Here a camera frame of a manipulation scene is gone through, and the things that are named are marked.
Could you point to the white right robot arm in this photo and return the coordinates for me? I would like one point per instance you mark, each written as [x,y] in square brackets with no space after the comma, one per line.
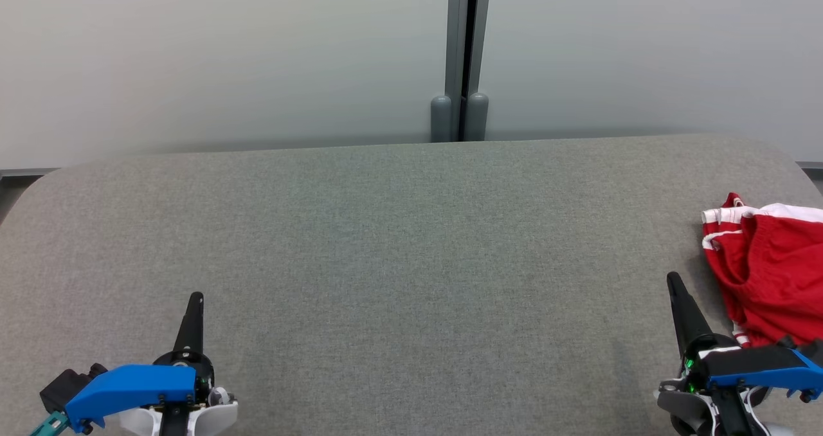
[681,410]

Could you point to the grey fabric sofa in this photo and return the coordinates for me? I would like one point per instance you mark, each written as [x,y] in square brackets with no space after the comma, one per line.
[386,262]

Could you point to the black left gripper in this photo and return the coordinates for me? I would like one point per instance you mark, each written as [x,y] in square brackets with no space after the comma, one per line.
[183,359]

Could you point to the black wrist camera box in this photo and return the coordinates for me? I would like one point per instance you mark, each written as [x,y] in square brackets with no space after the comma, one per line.
[64,388]
[815,347]

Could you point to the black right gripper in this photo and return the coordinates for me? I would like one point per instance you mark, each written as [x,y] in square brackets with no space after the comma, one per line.
[696,373]

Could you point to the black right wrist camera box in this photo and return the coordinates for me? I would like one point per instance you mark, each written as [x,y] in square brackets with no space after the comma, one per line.
[815,347]

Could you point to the red shirt with white trim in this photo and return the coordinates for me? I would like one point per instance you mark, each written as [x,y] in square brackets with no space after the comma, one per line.
[717,230]

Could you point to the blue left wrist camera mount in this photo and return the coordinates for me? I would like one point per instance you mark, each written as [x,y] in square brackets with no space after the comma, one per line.
[128,388]

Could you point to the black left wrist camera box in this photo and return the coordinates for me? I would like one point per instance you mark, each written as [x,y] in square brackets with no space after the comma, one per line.
[64,388]

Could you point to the grey partition frame post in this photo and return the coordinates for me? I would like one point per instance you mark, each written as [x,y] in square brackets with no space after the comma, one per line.
[455,37]

